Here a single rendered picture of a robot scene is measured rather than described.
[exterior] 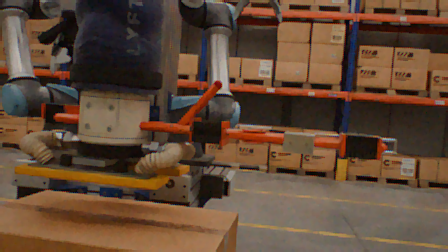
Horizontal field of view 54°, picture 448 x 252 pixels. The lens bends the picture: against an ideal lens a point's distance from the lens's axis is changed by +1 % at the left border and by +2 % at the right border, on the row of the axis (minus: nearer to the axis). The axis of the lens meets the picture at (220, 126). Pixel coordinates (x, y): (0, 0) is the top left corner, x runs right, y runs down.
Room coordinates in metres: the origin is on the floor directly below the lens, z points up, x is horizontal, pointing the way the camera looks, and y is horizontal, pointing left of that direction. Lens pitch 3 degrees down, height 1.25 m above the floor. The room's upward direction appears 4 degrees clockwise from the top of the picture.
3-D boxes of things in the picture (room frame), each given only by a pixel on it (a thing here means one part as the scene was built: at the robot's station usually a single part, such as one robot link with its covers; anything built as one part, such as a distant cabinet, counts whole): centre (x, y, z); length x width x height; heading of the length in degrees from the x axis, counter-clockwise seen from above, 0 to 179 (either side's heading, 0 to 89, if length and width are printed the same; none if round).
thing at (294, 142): (1.03, -0.19, 1.17); 0.07 x 0.07 x 0.04; 79
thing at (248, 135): (1.20, 0.05, 1.18); 0.93 x 0.30 x 0.04; 79
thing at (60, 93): (1.72, 0.63, 1.20); 0.13 x 0.12 x 0.14; 137
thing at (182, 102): (1.68, 0.13, 1.20); 0.13 x 0.12 x 0.14; 110
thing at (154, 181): (1.02, 0.29, 1.08); 0.34 x 0.10 x 0.05; 79
